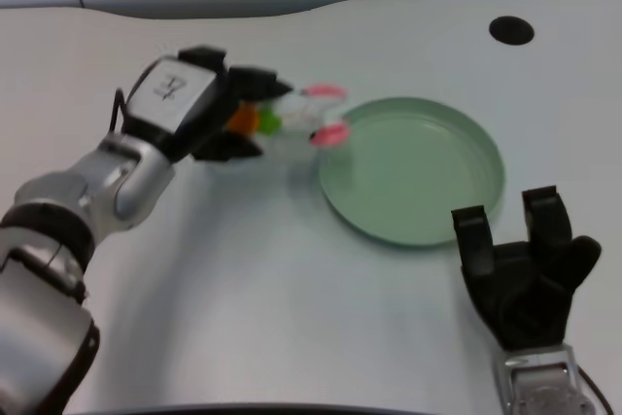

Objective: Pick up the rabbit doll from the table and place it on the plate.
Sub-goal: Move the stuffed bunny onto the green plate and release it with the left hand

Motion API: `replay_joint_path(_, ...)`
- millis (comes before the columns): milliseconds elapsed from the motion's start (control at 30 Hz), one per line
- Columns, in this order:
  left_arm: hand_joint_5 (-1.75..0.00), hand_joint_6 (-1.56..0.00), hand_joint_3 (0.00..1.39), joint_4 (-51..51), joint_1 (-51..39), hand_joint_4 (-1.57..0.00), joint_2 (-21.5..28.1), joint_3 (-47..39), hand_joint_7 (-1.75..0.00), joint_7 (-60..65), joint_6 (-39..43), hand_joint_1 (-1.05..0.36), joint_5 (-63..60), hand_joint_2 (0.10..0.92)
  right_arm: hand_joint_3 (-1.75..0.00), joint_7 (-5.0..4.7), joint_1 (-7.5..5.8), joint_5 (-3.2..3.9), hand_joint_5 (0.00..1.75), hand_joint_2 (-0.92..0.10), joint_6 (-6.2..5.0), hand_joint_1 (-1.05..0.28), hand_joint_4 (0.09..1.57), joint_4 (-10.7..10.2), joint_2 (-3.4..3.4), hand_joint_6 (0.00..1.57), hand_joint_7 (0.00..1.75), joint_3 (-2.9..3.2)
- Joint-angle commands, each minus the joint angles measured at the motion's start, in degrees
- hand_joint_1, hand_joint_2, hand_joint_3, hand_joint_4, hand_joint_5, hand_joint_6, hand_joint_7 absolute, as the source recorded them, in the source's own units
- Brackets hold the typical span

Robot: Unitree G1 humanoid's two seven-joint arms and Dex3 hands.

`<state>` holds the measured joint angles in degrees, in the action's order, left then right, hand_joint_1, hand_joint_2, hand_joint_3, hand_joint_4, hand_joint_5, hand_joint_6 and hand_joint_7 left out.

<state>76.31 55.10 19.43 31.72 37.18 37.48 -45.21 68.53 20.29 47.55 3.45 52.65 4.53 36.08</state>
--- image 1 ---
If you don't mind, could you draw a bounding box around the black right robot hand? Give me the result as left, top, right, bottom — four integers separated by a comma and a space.
450, 186, 603, 351

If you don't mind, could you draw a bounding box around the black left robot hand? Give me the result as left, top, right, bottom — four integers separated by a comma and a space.
121, 46, 295, 166

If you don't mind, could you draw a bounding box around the white rabbit doll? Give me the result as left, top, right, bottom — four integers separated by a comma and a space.
208, 84, 352, 171

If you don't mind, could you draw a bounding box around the green round plate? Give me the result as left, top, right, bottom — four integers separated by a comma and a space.
318, 97, 506, 248

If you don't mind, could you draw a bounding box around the black cable at left wrist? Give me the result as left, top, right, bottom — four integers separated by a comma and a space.
110, 87, 128, 132

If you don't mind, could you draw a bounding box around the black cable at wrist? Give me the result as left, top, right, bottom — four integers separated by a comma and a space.
110, 87, 128, 132
575, 363, 616, 415

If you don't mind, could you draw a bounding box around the black cable at right wrist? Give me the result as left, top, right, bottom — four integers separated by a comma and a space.
575, 363, 616, 415

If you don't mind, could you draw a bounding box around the black table cable grommet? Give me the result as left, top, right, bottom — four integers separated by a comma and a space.
489, 16, 536, 46

